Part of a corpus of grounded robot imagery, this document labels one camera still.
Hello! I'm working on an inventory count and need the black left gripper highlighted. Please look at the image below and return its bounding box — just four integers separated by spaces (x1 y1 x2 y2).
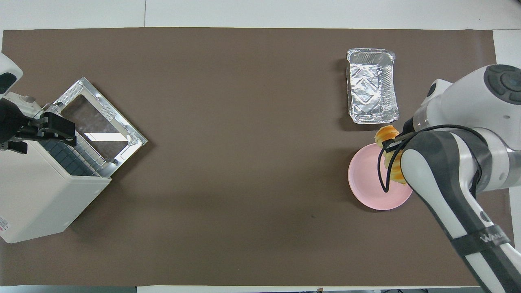
0 100 77 155

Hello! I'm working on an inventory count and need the aluminium foil tray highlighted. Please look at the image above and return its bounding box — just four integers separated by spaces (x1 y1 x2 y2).
346 48 399 124

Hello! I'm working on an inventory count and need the yellow twisted bread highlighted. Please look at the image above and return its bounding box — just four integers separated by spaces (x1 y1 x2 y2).
374 125 407 186

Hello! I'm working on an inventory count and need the cream toaster oven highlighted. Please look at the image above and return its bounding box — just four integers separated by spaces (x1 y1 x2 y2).
0 77 148 244

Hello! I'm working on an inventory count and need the glass oven door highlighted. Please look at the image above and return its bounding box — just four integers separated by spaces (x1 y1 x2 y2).
53 77 148 177

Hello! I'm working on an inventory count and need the brown table mat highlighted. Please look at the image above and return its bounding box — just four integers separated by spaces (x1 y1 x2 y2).
0 28 514 287

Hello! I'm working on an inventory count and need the pink round plate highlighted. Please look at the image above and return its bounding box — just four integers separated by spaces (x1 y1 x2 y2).
348 142 414 211

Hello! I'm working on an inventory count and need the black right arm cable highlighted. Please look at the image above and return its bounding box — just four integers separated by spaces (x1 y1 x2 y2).
377 124 489 194

